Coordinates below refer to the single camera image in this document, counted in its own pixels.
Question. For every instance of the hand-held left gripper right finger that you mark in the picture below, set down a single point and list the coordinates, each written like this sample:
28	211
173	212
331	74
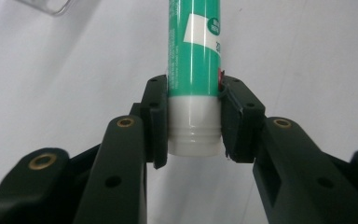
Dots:
242	124

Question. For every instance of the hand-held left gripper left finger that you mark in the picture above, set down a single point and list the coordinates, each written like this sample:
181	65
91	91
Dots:
157	124

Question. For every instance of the green and white glue stick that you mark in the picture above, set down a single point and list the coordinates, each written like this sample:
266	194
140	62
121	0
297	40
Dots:
194	77

